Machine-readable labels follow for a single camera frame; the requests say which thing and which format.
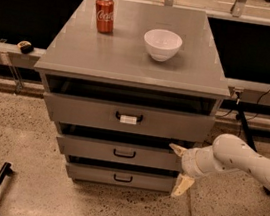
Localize grey drawer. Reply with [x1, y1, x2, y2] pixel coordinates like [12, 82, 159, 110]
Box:
[57, 135, 183, 172]
[66, 163, 176, 193]
[44, 92, 215, 142]

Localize white bowl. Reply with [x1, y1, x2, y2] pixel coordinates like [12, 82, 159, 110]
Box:
[143, 29, 183, 62]

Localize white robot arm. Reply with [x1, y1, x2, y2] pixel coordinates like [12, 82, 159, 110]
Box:
[170, 134, 270, 198]

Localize grey bottom drawer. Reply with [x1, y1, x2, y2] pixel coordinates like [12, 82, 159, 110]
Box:
[66, 163, 176, 193]

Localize grey top drawer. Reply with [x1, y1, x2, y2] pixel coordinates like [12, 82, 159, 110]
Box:
[44, 92, 215, 142]

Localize red Coca-Cola can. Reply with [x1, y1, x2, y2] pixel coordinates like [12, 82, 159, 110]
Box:
[95, 0, 114, 34]

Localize black stand leg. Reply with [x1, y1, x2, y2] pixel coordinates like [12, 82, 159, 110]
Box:
[236, 104, 257, 151]

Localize grey drawer cabinet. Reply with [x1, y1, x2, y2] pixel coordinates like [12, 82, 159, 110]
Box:
[18, 0, 243, 203]

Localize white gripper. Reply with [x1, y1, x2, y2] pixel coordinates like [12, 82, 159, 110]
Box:
[170, 143, 237, 198]

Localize small black and tan object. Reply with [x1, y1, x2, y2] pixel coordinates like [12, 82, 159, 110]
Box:
[17, 41, 34, 54]

